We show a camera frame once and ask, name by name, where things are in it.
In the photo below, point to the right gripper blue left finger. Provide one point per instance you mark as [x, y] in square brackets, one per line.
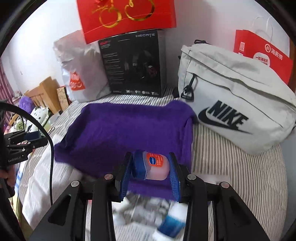
[123, 176]

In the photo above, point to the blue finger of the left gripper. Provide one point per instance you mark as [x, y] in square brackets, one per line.
[32, 136]
[38, 143]

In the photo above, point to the wooden furniture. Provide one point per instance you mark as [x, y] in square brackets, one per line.
[45, 95]

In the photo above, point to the brown wooden sign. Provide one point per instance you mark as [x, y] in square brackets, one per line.
[63, 98]

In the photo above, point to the white blue cylindrical bottle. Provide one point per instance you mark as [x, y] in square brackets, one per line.
[173, 223]

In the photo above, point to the red gift box gold print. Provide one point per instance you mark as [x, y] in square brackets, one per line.
[103, 19]

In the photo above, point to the white Nike bag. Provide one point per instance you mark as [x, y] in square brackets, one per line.
[239, 98]

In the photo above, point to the purple plush toy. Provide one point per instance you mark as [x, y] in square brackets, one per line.
[26, 104]

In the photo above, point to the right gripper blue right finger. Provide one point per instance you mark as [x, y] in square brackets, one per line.
[176, 178]

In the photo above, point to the black headset box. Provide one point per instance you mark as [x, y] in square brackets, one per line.
[135, 62]

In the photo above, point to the red paper shopping bag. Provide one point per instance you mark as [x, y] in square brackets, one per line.
[266, 42]

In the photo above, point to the newspaper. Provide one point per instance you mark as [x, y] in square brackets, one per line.
[137, 217]

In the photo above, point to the purple towel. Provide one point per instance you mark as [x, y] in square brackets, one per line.
[103, 133]

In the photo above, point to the white Miniso plastic bag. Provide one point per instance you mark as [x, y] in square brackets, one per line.
[82, 68]

